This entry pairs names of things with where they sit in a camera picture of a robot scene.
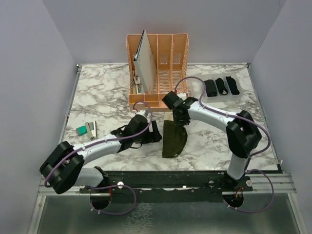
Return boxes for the black rolled sock left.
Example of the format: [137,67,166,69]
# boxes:
[215,78,229,96]

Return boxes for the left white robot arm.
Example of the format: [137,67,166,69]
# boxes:
[39,114,162,194]

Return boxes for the peach plastic file organizer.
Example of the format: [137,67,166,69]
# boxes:
[126,34,189,112]

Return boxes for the stationery items in organizer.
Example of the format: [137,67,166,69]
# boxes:
[132,76,144,94]

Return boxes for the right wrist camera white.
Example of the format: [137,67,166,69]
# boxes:
[177,93,187,99]

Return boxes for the black patterned boxer underwear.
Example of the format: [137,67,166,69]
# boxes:
[204,79,217,97]

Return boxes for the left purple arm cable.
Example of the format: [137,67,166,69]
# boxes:
[43,101,154,215]

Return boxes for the white grey binder folder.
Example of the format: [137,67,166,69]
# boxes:
[133,30,156,93]

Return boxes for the black rolled sock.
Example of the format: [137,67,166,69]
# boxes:
[215,78,229,96]
[225,76,240,95]

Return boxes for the olive green underwear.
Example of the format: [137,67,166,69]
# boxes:
[162,112,188,158]

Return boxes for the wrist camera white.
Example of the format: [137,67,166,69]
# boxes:
[177,93,187,99]
[136,109,149,118]

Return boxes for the clear plastic compartment tray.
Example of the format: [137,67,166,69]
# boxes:
[197,72,244,104]

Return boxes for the teal green eraser block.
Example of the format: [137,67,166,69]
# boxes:
[76,125,87,136]

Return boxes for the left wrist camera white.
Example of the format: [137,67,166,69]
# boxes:
[136,109,149,118]

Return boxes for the black rolled sock right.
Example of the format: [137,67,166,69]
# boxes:
[225,76,240,95]

